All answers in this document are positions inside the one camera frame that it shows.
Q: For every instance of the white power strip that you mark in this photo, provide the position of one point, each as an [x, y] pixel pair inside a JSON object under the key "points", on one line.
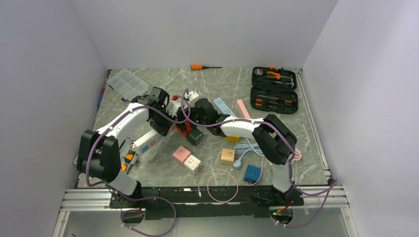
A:
{"points": [[148, 141]]}

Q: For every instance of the white cube adapter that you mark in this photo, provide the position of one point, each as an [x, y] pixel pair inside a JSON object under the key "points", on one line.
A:
{"points": [[193, 164]]}

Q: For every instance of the aluminium rail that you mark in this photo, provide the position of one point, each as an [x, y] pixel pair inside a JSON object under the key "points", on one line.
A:
{"points": [[100, 200]]}

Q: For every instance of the light blue plug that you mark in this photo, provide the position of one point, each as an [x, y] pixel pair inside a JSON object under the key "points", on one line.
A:
{"points": [[223, 108]]}

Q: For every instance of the round tape measure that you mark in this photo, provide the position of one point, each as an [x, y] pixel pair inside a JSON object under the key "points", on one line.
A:
{"points": [[258, 72]]}

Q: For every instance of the black base frame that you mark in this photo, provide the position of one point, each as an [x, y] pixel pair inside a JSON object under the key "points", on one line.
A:
{"points": [[215, 201]]}

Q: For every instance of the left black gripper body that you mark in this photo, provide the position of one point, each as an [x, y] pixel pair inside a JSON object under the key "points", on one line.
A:
{"points": [[160, 123]]}

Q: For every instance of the orange handle screwdriver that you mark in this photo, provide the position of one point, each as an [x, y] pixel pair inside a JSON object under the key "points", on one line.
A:
{"points": [[201, 67]]}

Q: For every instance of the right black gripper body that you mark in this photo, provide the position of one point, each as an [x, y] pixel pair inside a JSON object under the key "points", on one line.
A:
{"points": [[192, 115]]}

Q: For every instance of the pink cube adapter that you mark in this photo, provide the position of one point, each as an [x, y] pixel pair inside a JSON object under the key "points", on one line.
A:
{"points": [[181, 155]]}

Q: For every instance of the blue cube adapter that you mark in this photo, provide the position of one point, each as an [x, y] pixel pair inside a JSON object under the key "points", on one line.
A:
{"points": [[252, 174]]}

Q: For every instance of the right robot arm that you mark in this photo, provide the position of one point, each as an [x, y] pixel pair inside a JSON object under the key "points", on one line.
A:
{"points": [[275, 140]]}

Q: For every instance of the orange pliers in black case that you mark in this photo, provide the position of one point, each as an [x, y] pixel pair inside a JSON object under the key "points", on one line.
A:
{"points": [[277, 76]]}

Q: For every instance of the black tool case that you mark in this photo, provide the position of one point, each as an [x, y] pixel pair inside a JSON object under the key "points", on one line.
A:
{"points": [[271, 95]]}

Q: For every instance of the blue pen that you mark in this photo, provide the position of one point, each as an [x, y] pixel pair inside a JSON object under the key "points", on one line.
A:
{"points": [[100, 98]]}

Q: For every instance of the yellow cube adapter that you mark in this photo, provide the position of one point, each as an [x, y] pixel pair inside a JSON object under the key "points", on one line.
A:
{"points": [[232, 139]]}

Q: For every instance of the pink power strip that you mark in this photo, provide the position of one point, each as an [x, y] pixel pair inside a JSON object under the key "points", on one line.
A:
{"points": [[241, 108]]}

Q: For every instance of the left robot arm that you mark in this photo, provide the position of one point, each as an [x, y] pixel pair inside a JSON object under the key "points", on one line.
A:
{"points": [[121, 127]]}

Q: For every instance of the clear plastic screw box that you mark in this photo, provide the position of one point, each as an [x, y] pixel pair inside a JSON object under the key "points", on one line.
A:
{"points": [[128, 84]]}

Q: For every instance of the grey tool case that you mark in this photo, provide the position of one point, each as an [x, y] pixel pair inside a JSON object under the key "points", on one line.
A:
{"points": [[127, 157]]}

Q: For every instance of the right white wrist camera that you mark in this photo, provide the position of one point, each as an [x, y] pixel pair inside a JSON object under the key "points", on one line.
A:
{"points": [[192, 97]]}

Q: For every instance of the peach cube adapter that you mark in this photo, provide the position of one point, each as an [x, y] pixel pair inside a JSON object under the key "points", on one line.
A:
{"points": [[227, 156]]}

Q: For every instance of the red cube adapter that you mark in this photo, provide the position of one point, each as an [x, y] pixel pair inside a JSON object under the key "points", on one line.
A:
{"points": [[184, 128]]}

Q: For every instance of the dark green cube adapter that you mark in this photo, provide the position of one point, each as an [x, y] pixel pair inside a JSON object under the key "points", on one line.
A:
{"points": [[195, 136]]}

